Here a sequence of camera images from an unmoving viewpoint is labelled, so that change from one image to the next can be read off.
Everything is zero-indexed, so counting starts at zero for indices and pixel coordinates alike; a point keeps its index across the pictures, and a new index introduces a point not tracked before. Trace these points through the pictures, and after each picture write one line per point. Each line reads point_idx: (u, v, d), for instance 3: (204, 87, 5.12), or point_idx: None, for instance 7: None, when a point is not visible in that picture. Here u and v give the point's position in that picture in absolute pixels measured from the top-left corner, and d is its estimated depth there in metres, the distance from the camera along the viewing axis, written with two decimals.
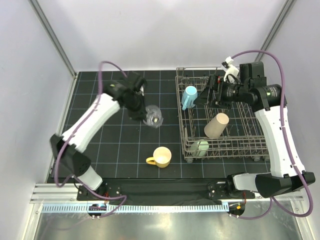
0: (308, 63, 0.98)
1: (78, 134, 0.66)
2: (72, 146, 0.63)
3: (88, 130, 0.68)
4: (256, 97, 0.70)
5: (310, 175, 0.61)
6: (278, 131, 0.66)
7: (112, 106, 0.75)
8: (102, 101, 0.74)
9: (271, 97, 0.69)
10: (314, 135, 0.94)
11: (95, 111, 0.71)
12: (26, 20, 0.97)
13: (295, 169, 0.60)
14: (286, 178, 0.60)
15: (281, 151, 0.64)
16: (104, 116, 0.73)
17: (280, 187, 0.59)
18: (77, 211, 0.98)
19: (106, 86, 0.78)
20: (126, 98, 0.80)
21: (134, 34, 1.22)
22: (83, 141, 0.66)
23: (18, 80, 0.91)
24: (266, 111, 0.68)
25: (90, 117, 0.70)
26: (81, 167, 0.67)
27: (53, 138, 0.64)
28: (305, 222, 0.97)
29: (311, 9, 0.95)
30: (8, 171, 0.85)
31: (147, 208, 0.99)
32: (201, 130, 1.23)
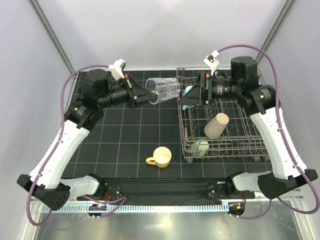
0: (308, 63, 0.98)
1: (45, 174, 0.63)
2: (40, 189, 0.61)
3: (55, 167, 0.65)
4: (250, 101, 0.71)
5: (314, 173, 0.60)
6: (276, 133, 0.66)
7: (79, 133, 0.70)
8: (68, 129, 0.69)
9: (265, 99, 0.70)
10: (313, 134, 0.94)
11: (60, 143, 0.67)
12: (26, 20, 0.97)
13: (298, 169, 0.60)
14: (291, 179, 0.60)
15: (282, 152, 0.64)
16: (72, 145, 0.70)
17: (286, 188, 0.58)
18: (77, 211, 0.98)
19: (69, 111, 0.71)
20: (95, 119, 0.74)
21: (134, 34, 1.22)
22: (53, 178, 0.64)
23: (18, 80, 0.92)
24: (262, 115, 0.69)
25: (56, 152, 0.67)
26: (58, 201, 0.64)
27: (21, 180, 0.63)
28: (305, 222, 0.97)
29: (311, 9, 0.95)
30: (8, 171, 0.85)
31: (147, 208, 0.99)
32: (201, 130, 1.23)
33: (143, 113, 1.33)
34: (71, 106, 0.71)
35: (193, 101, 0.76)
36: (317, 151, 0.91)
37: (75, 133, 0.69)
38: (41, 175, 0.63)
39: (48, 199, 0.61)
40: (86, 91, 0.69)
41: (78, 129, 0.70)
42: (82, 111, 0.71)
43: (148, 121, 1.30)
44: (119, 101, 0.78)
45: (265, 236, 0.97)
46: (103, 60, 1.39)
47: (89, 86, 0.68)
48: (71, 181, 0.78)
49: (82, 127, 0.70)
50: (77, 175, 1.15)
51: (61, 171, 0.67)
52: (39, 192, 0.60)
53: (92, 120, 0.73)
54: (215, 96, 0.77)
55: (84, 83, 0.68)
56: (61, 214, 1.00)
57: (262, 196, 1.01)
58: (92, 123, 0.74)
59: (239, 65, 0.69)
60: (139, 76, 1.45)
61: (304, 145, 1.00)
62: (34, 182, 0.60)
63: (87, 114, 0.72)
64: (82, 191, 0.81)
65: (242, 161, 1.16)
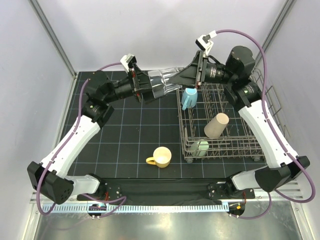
0: (307, 63, 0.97)
1: (57, 161, 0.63)
2: (52, 174, 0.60)
3: (68, 155, 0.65)
4: (236, 96, 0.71)
5: (305, 159, 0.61)
6: (264, 124, 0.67)
7: (93, 126, 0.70)
8: (83, 122, 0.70)
9: (250, 95, 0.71)
10: (312, 135, 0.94)
11: (74, 134, 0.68)
12: (26, 20, 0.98)
13: (289, 155, 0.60)
14: (284, 166, 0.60)
15: (272, 142, 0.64)
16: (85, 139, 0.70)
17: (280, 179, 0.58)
18: (77, 210, 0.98)
19: (84, 107, 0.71)
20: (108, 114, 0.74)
21: (135, 34, 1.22)
22: (63, 167, 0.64)
23: (18, 80, 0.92)
24: (248, 108, 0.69)
25: (69, 142, 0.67)
26: (63, 193, 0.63)
27: (31, 167, 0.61)
28: (305, 222, 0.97)
29: (311, 9, 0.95)
30: (8, 171, 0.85)
31: (147, 208, 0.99)
32: (201, 130, 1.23)
33: (144, 113, 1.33)
34: (86, 103, 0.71)
35: (187, 81, 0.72)
36: (316, 152, 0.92)
37: (90, 126, 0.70)
38: (53, 161, 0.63)
39: (57, 188, 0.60)
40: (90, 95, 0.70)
41: (93, 123, 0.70)
42: (95, 109, 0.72)
43: (148, 121, 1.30)
44: (124, 95, 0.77)
45: (265, 236, 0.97)
46: (104, 60, 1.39)
47: (92, 90, 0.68)
48: (75, 179, 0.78)
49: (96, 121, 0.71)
50: (76, 175, 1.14)
51: (72, 161, 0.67)
52: (48, 178, 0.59)
53: (105, 118, 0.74)
54: (207, 78, 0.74)
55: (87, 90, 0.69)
56: (61, 214, 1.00)
57: (262, 196, 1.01)
58: (105, 120, 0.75)
59: (238, 62, 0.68)
60: None
61: (302, 145, 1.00)
62: (47, 167, 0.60)
63: (100, 112, 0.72)
64: (83, 189, 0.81)
65: (242, 161, 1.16)
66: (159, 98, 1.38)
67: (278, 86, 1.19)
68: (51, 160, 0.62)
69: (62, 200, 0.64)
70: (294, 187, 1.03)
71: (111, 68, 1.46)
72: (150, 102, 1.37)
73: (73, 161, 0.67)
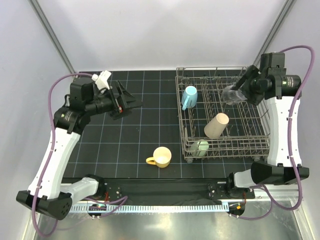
0: (307, 63, 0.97)
1: (44, 185, 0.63)
2: (43, 200, 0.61)
3: (54, 175, 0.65)
4: (271, 83, 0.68)
5: (305, 170, 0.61)
6: (284, 122, 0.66)
7: (70, 138, 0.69)
8: (59, 136, 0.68)
9: (287, 87, 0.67)
10: (311, 135, 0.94)
11: (54, 152, 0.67)
12: (26, 21, 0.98)
13: (291, 160, 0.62)
14: (280, 167, 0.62)
15: (281, 141, 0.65)
16: (66, 153, 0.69)
17: (271, 173, 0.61)
18: (77, 211, 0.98)
19: (57, 118, 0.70)
20: (84, 120, 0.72)
21: (134, 34, 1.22)
22: (53, 188, 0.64)
23: (18, 80, 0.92)
24: (277, 100, 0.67)
25: (51, 161, 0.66)
26: (63, 209, 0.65)
27: (21, 196, 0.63)
28: (305, 222, 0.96)
29: (311, 9, 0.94)
30: (8, 171, 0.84)
31: (147, 208, 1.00)
32: (202, 130, 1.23)
33: (144, 112, 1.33)
34: (58, 114, 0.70)
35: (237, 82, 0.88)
36: (316, 152, 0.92)
37: (67, 139, 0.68)
38: (41, 186, 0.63)
39: (54, 211, 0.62)
40: (73, 95, 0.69)
41: (69, 134, 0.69)
42: (69, 115, 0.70)
43: (148, 121, 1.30)
44: (103, 110, 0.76)
45: (265, 236, 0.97)
46: (104, 60, 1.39)
47: (76, 88, 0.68)
48: (71, 187, 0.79)
49: (73, 131, 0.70)
50: (76, 175, 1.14)
51: (60, 179, 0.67)
52: (41, 205, 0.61)
53: (81, 124, 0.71)
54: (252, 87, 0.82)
55: (71, 89, 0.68)
56: None
57: (262, 196, 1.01)
58: (82, 126, 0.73)
59: (267, 55, 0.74)
60: (139, 76, 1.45)
61: (302, 145, 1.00)
62: (35, 194, 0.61)
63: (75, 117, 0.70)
64: (84, 193, 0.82)
65: (242, 161, 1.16)
66: (159, 98, 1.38)
67: None
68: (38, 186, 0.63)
69: (64, 216, 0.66)
70: (294, 188, 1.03)
71: (111, 68, 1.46)
72: (150, 102, 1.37)
73: (62, 178, 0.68)
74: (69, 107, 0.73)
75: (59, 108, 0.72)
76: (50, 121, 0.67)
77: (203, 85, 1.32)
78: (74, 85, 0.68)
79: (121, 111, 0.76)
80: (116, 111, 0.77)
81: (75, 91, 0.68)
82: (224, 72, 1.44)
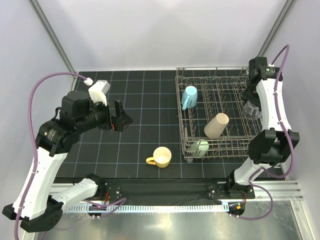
0: (307, 62, 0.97)
1: (27, 205, 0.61)
2: (25, 222, 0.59)
3: (36, 197, 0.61)
4: (257, 72, 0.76)
5: (296, 135, 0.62)
6: (271, 97, 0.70)
7: (53, 159, 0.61)
8: (42, 156, 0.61)
9: (271, 72, 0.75)
10: (309, 135, 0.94)
11: (36, 174, 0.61)
12: (26, 21, 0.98)
13: (281, 124, 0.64)
14: (272, 130, 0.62)
15: (271, 112, 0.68)
16: (50, 173, 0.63)
17: (265, 137, 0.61)
18: (77, 211, 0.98)
19: (40, 134, 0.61)
20: (72, 139, 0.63)
21: (134, 34, 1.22)
22: (36, 209, 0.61)
23: (18, 80, 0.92)
24: (264, 81, 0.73)
25: (33, 182, 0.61)
26: (53, 218, 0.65)
27: (5, 212, 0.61)
28: (305, 221, 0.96)
29: (312, 8, 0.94)
30: (8, 171, 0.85)
31: (147, 208, 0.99)
32: (202, 130, 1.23)
33: (144, 112, 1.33)
34: (42, 128, 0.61)
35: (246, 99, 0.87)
36: (315, 152, 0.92)
37: (50, 161, 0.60)
38: (24, 206, 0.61)
39: (39, 228, 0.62)
40: (64, 110, 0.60)
41: (51, 156, 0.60)
42: (53, 134, 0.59)
43: (148, 121, 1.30)
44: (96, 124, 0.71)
45: (265, 236, 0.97)
46: (104, 60, 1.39)
47: (69, 104, 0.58)
48: (66, 193, 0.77)
49: (56, 153, 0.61)
50: (76, 175, 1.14)
51: (44, 197, 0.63)
52: (23, 226, 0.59)
53: (66, 143, 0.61)
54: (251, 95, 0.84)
55: (63, 102, 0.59)
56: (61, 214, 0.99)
57: (262, 197, 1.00)
58: (68, 145, 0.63)
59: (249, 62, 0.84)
60: (139, 76, 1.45)
61: (302, 144, 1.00)
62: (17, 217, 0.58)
63: (59, 135, 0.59)
64: (80, 197, 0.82)
65: (242, 161, 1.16)
66: (159, 98, 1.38)
67: None
68: (20, 207, 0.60)
69: (52, 225, 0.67)
70: (295, 188, 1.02)
71: (110, 68, 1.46)
72: (150, 102, 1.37)
73: (47, 195, 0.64)
74: (59, 121, 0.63)
75: (47, 121, 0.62)
76: (32, 142, 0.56)
77: (203, 84, 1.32)
78: (67, 100, 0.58)
79: (114, 130, 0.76)
80: (109, 127, 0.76)
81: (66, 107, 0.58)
82: (224, 72, 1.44)
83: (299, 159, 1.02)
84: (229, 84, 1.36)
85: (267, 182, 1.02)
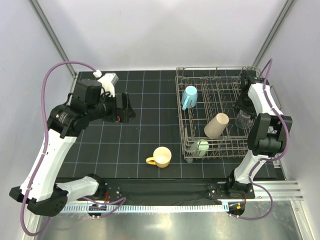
0: (307, 62, 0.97)
1: (35, 187, 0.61)
2: (31, 204, 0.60)
3: (45, 179, 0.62)
4: (246, 81, 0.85)
5: (289, 119, 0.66)
6: (261, 92, 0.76)
7: (63, 142, 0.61)
8: (52, 139, 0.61)
9: (259, 79, 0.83)
10: (309, 135, 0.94)
11: (45, 156, 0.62)
12: (26, 20, 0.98)
13: (273, 110, 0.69)
14: (265, 114, 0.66)
15: (263, 103, 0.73)
16: (59, 157, 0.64)
17: (260, 122, 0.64)
18: (77, 210, 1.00)
19: (51, 118, 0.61)
20: (82, 123, 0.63)
21: (134, 33, 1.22)
22: (43, 191, 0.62)
23: (18, 80, 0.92)
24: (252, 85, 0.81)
25: (42, 164, 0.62)
26: (57, 204, 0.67)
27: (12, 194, 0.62)
28: (305, 221, 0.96)
29: (311, 8, 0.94)
30: (9, 170, 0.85)
31: (147, 208, 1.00)
32: (201, 130, 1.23)
33: (144, 112, 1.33)
34: (52, 112, 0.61)
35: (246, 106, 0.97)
36: (315, 151, 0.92)
37: (59, 143, 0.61)
38: (31, 187, 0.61)
39: (45, 211, 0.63)
40: (77, 95, 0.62)
41: (61, 139, 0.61)
42: (64, 116, 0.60)
43: (148, 121, 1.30)
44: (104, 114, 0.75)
45: (265, 236, 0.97)
46: (104, 60, 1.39)
47: (82, 88, 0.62)
48: (70, 185, 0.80)
49: (66, 136, 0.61)
50: (76, 175, 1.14)
51: (51, 181, 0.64)
52: (30, 208, 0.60)
53: (77, 126, 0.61)
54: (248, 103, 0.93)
55: (77, 87, 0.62)
56: (62, 214, 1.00)
57: (262, 196, 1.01)
58: (79, 129, 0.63)
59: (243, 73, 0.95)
60: (139, 76, 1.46)
61: (302, 145, 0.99)
62: (24, 198, 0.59)
63: (69, 119, 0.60)
64: (81, 193, 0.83)
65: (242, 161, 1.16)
66: (159, 98, 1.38)
67: (278, 86, 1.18)
68: (28, 188, 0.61)
69: (57, 212, 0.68)
70: (295, 188, 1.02)
71: (111, 68, 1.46)
72: (150, 102, 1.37)
73: (54, 178, 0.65)
74: (70, 107, 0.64)
75: (58, 105, 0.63)
76: (44, 122, 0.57)
77: (203, 84, 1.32)
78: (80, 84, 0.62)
79: (119, 121, 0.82)
80: (114, 120, 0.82)
81: (79, 91, 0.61)
82: (224, 72, 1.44)
83: (299, 159, 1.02)
84: (229, 84, 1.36)
85: (267, 182, 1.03)
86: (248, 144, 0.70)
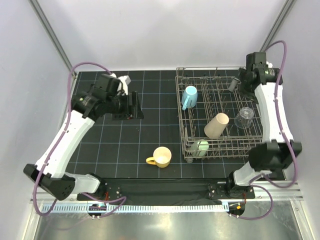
0: (307, 63, 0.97)
1: (52, 162, 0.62)
2: (47, 178, 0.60)
3: (62, 156, 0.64)
4: (256, 75, 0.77)
5: (298, 144, 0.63)
6: (271, 104, 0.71)
7: (84, 122, 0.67)
8: (74, 119, 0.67)
9: (270, 75, 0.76)
10: (309, 135, 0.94)
11: (66, 133, 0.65)
12: (26, 20, 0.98)
13: (283, 135, 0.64)
14: (273, 142, 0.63)
15: (272, 121, 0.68)
16: (77, 137, 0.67)
17: (267, 150, 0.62)
18: (77, 211, 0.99)
19: (75, 101, 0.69)
20: (101, 108, 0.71)
21: (134, 34, 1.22)
22: (59, 168, 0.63)
23: (19, 80, 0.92)
24: (262, 86, 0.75)
25: (61, 142, 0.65)
26: (64, 190, 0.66)
27: (26, 169, 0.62)
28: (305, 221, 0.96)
29: (311, 8, 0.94)
30: (9, 170, 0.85)
31: (147, 208, 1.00)
32: (201, 130, 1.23)
33: (144, 112, 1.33)
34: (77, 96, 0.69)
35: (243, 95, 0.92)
36: (314, 151, 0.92)
37: (81, 122, 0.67)
38: (48, 163, 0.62)
39: (56, 190, 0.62)
40: (99, 85, 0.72)
41: (83, 119, 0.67)
42: (87, 100, 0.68)
43: (148, 121, 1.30)
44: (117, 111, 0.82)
45: (265, 236, 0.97)
46: (104, 59, 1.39)
47: (105, 80, 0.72)
48: (75, 175, 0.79)
49: (88, 116, 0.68)
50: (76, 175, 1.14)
51: (67, 161, 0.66)
52: (44, 183, 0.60)
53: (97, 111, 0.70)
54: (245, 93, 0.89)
55: (101, 79, 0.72)
56: (62, 214, 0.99)
57: (262, 196, 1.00)
58: (98, 114, 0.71)
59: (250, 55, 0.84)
60: (139, 76, 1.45)
61: (302, 145, 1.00)
62: (40, 171, 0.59)
63: (91, 103, 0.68)
64: (85, 187, 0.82)
65: (242, 161, 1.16)
66: (159, 98, 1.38)
67: None
68: (44, 163, 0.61)
69: (64, 197, 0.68)
70: (295, 188, 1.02)
71: (111, 68, 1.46)
72: (150, 103, 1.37)
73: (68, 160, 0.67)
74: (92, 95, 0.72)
75: (81, 92, 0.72)
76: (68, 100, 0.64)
77: (203, 85, 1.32)
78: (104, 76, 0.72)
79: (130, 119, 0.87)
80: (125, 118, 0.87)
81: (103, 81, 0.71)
82: (224, 72, 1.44)
83: (299, 159, 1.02)
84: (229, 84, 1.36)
85: (267, 182, 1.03)
86: (252, 166, 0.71)
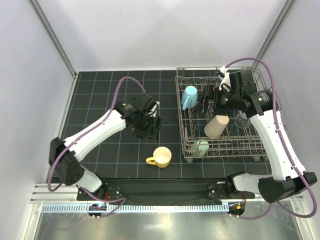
0: (307, 63, 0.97)
1: (80, 142, 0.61)
2: (70, 156, 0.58)
3: (90, 141, 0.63)
4: (249, 103, 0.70)
5: (313, 176, 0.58)
6: (274, 134, 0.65)
7: (121, 123, 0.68)
8: (113, 116, 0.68)
9: (264, 101, 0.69)
10: (309, 136, 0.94)
11: (102, 124, 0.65)
12: (26, 21, 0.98)
13: (296, 170, 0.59)
14: (289, 180, 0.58)
15: (280, 154, 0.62)
16: (109, 132, 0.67)
17: (284, 189, 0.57)
18: (77, 211, 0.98)
19: (118, 104, 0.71)
20: (136, 119, 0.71)
21: (134, 34, 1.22)
22: (83, 151, 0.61)
23: (18, 80, 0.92)
24: (260, 116, 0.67)
25: (95, 129, 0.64)
26: (73, 176, 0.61)
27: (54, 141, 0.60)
28: (305, 222, 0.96)
29: (311, 9, 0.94)
30: (9, 171, 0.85)
31: (147, 208, 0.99)
32: (201, 130, 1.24)
33: None
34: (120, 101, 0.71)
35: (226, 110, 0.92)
36: (314, 151, 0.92)
37: (118, 121, 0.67)
38: (76, 142, 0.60)
39: (70, 173, 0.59)
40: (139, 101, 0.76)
41: (121, 119, 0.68)
42: (130, 107, 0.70)
43: None
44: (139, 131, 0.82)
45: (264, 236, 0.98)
46: (104, 59, 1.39)
47: (146, 98, 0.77)
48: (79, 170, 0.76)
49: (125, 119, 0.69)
50: None
51: (91, 148, 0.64)
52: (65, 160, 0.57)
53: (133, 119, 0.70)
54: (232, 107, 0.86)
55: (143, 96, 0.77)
56: (61, 214, 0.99)
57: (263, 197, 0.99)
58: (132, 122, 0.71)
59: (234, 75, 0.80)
60: (139, 76, 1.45)
61: (302, 145, 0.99)
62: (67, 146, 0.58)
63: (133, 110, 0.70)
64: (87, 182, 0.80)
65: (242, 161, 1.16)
66: (159, 98, 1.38)
67: None
68: (74, 140, 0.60)
69: (70, 184, 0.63)
70: None
71: (110, 68, 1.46)
72: None
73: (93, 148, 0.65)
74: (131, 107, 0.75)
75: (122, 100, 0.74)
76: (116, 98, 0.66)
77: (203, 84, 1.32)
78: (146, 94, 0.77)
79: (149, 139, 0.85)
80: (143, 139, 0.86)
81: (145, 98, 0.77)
82: None
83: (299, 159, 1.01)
84: None
85: None
86: (268, 201, 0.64)
